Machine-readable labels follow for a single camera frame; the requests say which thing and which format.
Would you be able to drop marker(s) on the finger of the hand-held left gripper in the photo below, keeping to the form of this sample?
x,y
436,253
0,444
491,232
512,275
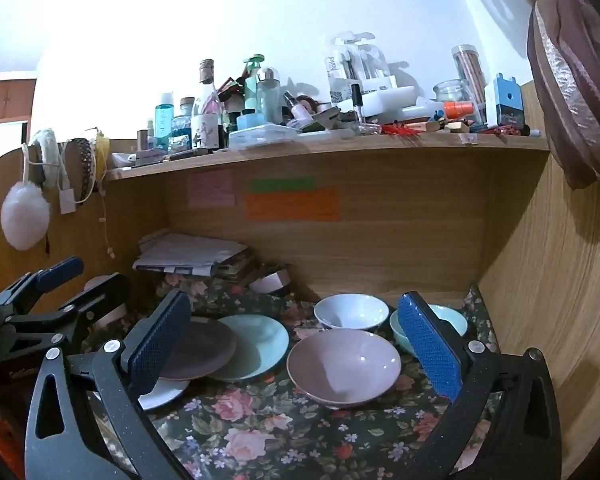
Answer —
x,y
105,297
60,272

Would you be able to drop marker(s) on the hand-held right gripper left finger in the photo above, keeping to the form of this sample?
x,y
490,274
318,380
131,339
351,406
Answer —
x,y
155,345

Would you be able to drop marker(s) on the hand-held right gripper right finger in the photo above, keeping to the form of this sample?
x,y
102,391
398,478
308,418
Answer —
x,y
427,345

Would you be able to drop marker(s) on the light green bowl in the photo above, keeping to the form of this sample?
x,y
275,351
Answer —
x,y
450,317

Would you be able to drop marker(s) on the brown plate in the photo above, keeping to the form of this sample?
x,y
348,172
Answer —
x,y
200,352

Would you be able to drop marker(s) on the white plate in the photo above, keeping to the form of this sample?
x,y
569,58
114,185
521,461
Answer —
x,y
167,392

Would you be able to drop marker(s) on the white bowl with black pattern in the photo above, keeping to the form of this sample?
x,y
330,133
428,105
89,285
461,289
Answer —
x,y
351,310

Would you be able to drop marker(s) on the pink bowl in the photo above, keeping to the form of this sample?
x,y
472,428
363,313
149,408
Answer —
x,y
345,367

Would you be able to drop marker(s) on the light green plate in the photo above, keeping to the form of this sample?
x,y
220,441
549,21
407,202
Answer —
x,y
260,345

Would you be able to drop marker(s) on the white fluffy pompom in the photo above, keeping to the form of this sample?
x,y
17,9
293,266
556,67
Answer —
x,y
25,215

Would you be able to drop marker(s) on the white tag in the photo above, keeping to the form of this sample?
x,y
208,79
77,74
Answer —
x,y
67,201

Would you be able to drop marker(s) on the stack of white papers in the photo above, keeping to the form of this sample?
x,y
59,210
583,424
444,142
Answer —
x,y
190,252

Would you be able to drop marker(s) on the brown patterned headband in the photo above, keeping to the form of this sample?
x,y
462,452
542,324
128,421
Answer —
x,y
86,167

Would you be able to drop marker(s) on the stack of books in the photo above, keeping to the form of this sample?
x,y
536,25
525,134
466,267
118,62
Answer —
x,y
237,267

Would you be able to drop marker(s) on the white fluffy headband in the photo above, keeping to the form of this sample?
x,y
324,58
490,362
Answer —
x,y
47,155

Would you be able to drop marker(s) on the yellow hair accessory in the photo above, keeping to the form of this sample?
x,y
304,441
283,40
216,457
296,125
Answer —
x,y
101,152

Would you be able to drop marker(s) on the dark floral tablecloth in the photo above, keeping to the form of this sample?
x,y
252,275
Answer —
x,y
260,425

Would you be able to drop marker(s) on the small pink white box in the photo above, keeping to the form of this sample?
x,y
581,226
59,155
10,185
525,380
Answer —
x,y
272,281

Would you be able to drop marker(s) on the pink sticky note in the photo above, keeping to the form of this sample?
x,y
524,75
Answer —
x,y
210,189

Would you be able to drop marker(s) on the tall bottle of blue liquid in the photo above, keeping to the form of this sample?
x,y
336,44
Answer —
x,y
164,120

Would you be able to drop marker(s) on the blue glass bottle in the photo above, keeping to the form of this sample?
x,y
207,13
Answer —
x,y
182,127

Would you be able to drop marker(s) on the orange sticky note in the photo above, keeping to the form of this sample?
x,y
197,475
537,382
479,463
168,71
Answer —
x,y
292,205

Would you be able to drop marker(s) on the green sticky note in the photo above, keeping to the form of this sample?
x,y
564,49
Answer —
x,y
282,184

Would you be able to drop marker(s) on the corked clear illustrated bottle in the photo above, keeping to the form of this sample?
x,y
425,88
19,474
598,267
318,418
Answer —
x,y
206,115

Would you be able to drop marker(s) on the pile of red clips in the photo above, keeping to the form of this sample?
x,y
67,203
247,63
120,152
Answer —
x,y
405,131

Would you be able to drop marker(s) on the wooden shelf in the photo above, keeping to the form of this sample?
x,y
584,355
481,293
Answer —
x,y
330,152

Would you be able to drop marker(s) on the clear plastic box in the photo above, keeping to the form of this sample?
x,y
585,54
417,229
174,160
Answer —
x,y
262,137

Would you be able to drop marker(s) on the blue round container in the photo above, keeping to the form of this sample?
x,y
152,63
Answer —
x,y
250,120

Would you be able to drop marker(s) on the orange capped tube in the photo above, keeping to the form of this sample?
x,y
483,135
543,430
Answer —
x,y
457,109

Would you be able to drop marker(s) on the nail polish bottle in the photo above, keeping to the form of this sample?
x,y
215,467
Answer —
x,y
357,107

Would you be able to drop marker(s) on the glass jar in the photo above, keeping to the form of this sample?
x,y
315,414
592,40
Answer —
x,y
452,92

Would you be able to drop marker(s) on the blue and white box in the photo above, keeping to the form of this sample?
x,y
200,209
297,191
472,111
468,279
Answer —
x,y
507,102

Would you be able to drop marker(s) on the green pump bottle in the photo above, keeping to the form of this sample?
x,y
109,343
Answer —
x,y
252,85

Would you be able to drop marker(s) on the clear bottle with silver cap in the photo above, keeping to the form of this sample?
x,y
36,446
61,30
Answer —
x,y
268,95

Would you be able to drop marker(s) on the small pink spray bottle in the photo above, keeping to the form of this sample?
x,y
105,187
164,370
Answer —
x,y
297,109

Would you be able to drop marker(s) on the tall clear pencil canister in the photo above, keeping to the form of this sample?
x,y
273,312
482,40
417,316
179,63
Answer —
x,y
467,75

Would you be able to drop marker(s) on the clear packaged brushes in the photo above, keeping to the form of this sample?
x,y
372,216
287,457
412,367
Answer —
x,y
352,62

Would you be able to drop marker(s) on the mauve curtain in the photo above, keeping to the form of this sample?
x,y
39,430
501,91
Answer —
x,y
570,75

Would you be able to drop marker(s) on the brown wall cabinet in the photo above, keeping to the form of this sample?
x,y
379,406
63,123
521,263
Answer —
x,y
5,97

